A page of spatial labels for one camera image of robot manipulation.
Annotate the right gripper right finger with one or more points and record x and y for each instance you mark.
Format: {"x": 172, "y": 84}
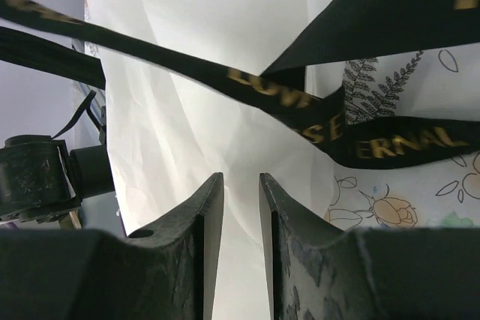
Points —
{"x": 317, "y": 271}

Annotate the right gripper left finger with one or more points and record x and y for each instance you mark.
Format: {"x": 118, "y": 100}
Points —
{"x": 165, "y": 270}

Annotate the white wrapping paper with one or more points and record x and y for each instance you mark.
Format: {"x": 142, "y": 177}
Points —
{"x": 166, "y": 133}

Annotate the black ribbon with gold lettering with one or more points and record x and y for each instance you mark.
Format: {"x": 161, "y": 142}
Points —
{"x": 346, "y": 30}

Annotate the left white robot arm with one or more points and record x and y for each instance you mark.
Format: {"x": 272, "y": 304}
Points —
{"x": 43, "y": 181}

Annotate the floral patterned table mat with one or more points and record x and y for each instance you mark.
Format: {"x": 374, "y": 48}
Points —
{"x": 441, "y": 83}

